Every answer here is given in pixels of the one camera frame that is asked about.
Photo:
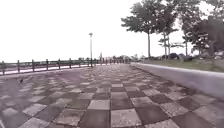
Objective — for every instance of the chequered grey paved path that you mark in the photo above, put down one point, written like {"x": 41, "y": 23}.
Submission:
{"x": 100, "y": 96}

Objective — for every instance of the dark wooden railing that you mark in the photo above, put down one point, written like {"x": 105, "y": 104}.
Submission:
{"x": 46, "y": 64}

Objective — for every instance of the row of trees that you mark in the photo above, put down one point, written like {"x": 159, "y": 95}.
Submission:
{"x": 166, "y": 23}

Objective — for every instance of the grass strip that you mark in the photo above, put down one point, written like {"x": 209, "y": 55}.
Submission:
{"x": 186, "y": 64}

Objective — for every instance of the pale water surface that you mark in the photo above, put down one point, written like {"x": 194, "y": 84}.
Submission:
{"x": 30, "y": 69}

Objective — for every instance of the small dark bird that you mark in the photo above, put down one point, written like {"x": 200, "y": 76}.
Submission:
{"x": 21, "y": 80}

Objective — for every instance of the lamp post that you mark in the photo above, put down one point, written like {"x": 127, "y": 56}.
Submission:
{"x": 90, "y": 50}

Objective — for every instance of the low pale concrete wall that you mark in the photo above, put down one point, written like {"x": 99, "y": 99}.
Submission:
{"x": 186, "y": 77}

